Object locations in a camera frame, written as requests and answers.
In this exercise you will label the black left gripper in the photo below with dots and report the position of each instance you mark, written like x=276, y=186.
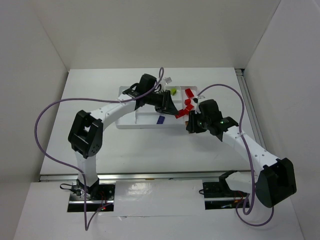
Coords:
x=164, y=101

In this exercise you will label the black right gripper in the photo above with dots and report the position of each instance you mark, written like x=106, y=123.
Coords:
x=194, y=122

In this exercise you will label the blue lego brick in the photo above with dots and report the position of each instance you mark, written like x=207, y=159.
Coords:
x=160, y=120

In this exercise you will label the green lego brick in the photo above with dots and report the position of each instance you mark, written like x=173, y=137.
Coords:
x=173, y=91

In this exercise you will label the small red lego brick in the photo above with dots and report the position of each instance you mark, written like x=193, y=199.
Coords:
x=187, y=101

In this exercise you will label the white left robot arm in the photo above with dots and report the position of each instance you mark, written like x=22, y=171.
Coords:
x=86, y=134

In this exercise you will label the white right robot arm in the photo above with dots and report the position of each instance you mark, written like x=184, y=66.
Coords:
x=273, y=179

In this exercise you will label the white compartment tray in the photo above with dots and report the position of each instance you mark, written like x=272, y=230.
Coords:
x=146, y=117

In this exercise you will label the aluminium rail front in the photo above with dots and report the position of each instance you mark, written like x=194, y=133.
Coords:
x=112, y=177

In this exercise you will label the aluminium rail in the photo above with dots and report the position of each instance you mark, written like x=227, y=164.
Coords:
x=247, y=100
x=112, y=177

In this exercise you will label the aluminium rail right side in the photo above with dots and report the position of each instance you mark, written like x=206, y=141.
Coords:
x=247, y=100

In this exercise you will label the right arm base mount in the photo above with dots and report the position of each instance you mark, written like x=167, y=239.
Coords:
x=218, y=196

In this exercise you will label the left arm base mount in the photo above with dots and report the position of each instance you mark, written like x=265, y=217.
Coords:
x=103, y=196

